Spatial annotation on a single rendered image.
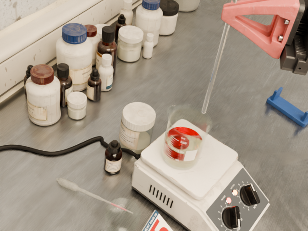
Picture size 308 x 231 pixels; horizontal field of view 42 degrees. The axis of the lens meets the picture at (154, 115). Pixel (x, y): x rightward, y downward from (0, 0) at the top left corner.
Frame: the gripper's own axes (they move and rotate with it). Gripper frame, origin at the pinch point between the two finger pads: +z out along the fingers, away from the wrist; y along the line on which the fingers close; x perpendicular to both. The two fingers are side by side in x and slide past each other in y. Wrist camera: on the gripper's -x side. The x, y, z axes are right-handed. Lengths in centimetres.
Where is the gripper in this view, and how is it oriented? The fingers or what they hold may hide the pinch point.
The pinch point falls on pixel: (229, 13)
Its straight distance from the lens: 47.0
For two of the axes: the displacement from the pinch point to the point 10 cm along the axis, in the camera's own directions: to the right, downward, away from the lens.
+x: -1.0, 7.2, 6.9
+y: -1.8, 6.7, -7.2
